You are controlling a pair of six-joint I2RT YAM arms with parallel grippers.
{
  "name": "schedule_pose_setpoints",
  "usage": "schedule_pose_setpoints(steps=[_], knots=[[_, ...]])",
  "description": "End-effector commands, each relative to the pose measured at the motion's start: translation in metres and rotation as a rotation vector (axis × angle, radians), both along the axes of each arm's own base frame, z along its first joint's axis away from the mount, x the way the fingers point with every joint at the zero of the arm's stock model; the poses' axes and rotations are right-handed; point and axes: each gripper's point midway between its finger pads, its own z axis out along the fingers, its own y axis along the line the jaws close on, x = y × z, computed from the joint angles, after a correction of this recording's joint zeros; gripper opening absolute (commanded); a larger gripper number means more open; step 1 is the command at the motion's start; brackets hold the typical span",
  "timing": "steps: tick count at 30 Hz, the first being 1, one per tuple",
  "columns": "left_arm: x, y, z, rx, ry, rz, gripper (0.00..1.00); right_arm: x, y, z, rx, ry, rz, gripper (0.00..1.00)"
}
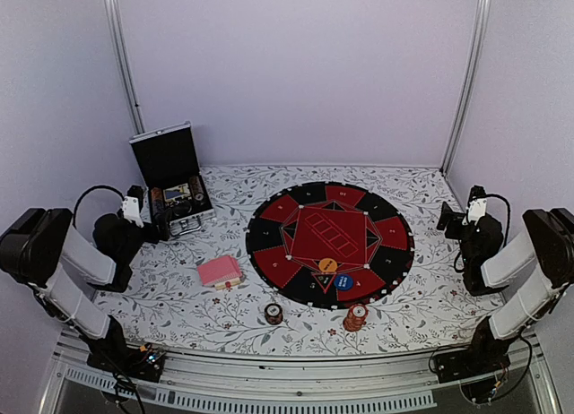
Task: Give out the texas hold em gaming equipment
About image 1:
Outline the orange chip stack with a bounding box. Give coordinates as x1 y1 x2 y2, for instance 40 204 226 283
343 304 369 332

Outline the orange purple chip row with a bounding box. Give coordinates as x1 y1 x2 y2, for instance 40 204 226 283
150 187 164 210

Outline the right aluminium frame post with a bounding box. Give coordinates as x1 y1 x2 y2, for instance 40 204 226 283
440 0 491 177

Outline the front aluminium rail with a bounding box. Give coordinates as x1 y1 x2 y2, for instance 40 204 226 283
37 331 567 413

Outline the wooden card holder block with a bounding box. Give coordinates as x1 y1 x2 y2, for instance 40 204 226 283
214 278 241 290

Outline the aluminium poker chip case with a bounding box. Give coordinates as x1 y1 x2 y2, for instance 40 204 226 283
129 121 215 241

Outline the boxed blue card deck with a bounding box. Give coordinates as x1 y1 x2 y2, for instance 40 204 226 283
163 184 191 203

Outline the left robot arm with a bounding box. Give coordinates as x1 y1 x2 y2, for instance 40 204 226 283
1 185 164 383

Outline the round red black poker mat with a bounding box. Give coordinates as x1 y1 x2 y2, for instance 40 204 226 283
246 182 415 309

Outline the floral table cloth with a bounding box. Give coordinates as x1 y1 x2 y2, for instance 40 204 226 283
95 166 502 357

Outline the aluminium frame post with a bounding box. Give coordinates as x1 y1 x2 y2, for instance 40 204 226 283
440 0 491 177
104 0 144 134

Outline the brown chip row in case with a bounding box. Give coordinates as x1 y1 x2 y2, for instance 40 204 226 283
188 176 205 203

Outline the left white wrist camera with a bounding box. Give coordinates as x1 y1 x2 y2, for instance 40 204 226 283
122 196 144 229

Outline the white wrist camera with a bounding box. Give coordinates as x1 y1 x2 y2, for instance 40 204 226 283
465 198 487 225
122 196 144 229

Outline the dark brown chip stack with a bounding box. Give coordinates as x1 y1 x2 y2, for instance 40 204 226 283
264 303 283 325

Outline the pink playing card deck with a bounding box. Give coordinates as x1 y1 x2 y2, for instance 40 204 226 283
197 255 242 287

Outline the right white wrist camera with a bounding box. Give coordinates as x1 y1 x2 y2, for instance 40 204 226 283
465 198 487 225

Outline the left aluminium frame post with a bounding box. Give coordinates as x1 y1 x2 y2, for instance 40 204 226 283
104 0 144 134

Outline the orange big blind button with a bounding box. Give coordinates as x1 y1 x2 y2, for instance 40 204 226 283
317 258 338 273

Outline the blue small blind button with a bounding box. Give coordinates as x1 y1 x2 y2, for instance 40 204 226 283
333 274 354 291

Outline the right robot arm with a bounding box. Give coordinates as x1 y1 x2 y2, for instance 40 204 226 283
429 185 573 407

